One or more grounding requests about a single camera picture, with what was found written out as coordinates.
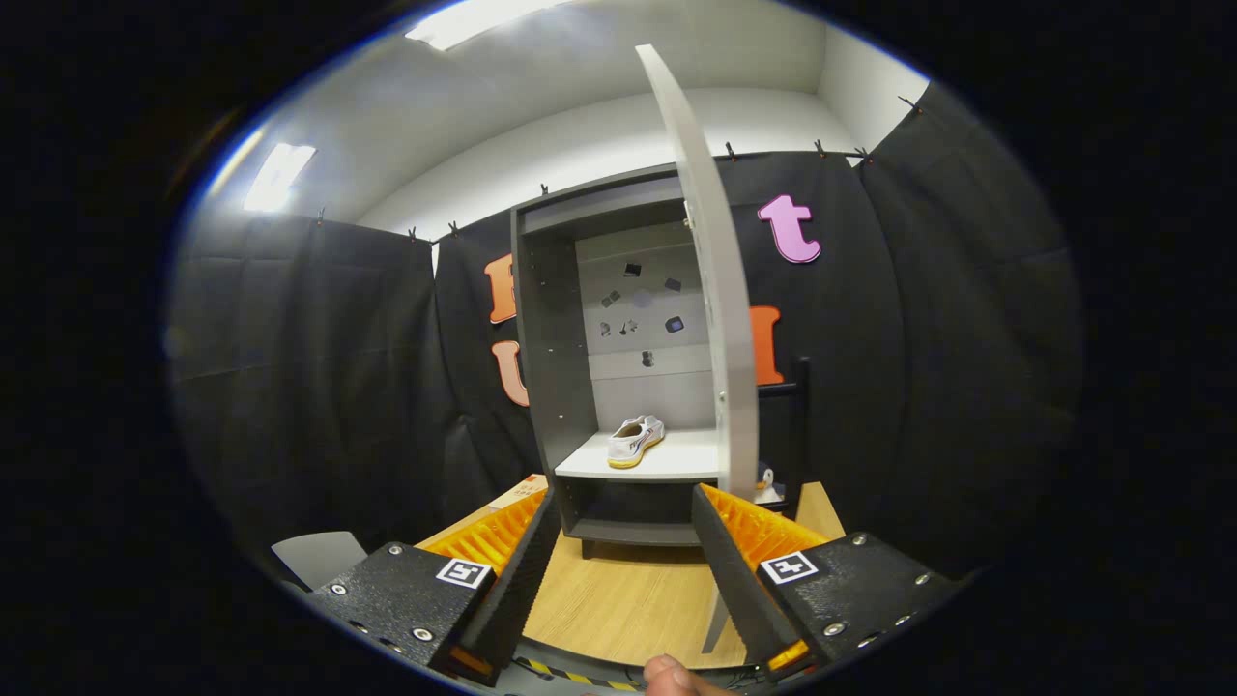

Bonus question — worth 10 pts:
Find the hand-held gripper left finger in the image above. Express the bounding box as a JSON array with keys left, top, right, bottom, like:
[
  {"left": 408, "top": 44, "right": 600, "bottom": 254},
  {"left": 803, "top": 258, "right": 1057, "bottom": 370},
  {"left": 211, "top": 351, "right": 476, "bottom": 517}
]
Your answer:
[{"left": 309, "top": 486, "right": 561, "bottom": 689}]

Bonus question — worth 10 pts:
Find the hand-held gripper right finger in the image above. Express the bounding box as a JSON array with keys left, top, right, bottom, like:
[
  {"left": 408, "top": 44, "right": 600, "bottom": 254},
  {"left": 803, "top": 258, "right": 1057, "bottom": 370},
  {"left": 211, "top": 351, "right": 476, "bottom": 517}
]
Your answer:
[{"left": 690, "top": 483, "right": 963, "bottom": 682}]

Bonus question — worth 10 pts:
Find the white canvas shoe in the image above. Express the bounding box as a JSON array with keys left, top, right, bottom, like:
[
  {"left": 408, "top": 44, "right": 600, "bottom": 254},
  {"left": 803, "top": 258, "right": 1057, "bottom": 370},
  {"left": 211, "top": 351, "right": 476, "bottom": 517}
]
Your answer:
[{"left": 607, "top": 415, "right": 666, "bottom": 470}]

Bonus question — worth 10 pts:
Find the dark grey shoe cabinet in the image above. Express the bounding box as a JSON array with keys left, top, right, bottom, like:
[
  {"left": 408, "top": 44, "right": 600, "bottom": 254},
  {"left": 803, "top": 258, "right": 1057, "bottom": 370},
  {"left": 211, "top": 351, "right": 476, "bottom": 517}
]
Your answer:
[{"left": 509, "top": 162, "right": 735, "bottom": 562}]

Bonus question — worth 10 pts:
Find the beige paperback book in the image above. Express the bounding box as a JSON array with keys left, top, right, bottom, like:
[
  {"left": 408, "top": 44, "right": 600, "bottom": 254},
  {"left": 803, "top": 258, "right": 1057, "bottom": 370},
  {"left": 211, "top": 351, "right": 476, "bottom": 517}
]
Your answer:
[{"left": 488, "top": 474, "right": 549, "bottom": 511}]

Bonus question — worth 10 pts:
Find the yellow black striped tape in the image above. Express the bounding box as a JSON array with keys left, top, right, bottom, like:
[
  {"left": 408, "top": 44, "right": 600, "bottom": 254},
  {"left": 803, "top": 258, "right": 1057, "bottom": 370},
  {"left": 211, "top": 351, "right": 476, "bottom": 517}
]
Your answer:
[{"left": 512, "top": 657, "right": 644, "bottom": 693}]

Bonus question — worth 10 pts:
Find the black backdrop cloth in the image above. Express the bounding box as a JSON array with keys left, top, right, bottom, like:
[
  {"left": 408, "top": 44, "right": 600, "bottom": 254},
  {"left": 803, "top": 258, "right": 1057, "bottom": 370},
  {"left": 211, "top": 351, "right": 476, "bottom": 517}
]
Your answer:
[{"left": 169, "top": 82, "right": 1083, "bottom": 581}]

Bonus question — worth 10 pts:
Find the row of black cloth clips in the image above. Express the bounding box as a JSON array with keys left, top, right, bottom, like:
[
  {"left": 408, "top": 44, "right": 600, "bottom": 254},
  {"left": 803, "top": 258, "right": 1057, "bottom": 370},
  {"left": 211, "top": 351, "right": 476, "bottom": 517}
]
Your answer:
[{"left": 314, "top": 95, "right": 919, "bottom": 243}]

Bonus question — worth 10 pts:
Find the narrow ceiling light panel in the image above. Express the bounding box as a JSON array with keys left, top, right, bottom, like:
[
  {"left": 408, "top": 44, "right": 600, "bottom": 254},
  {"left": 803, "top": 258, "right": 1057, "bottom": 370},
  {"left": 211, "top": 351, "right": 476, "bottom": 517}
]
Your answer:
[{"left": 242, "top": 143, "right": 318, "bottom": 214}]

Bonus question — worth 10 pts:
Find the large ceiling light panel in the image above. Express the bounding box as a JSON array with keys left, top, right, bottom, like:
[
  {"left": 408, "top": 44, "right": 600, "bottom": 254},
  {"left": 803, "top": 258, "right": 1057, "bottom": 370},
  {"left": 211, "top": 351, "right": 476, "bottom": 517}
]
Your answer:
[{"left": 404, "top": 0, "right": 571, "bottom": 51}]

